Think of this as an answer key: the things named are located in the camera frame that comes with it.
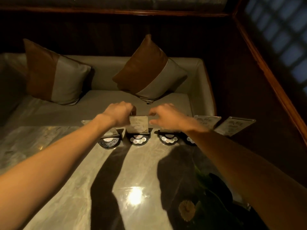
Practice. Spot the person's right hand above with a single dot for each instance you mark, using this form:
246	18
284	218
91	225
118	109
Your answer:
172	118

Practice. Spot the person's left hand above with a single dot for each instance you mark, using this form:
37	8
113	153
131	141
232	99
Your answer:
116	115

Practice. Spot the person's left fingers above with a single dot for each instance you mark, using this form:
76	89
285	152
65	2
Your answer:
130	110

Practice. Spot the person's right thumb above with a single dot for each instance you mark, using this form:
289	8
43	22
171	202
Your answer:
155	122

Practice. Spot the clear acrylic table sign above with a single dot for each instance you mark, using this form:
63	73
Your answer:
139	124
207	121
109	133
233	126

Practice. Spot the person's left forearm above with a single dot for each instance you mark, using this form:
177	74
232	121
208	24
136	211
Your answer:
52	165

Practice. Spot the person's right forearm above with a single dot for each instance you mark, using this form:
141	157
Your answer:
244	172

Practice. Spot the black round call button base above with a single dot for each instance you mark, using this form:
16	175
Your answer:
168	138
138	139
189	140
108	142

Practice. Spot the grey upholstered bench sofa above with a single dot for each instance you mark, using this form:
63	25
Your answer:
96	102

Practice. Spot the brown and grey cushion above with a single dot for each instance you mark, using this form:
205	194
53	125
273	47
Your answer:
148	71
55	74

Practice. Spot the yellow flower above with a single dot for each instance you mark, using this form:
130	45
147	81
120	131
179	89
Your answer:
187	210

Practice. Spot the dark green plant leaves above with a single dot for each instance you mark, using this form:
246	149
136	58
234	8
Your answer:
215	194

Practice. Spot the lattice window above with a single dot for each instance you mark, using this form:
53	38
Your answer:
283	31

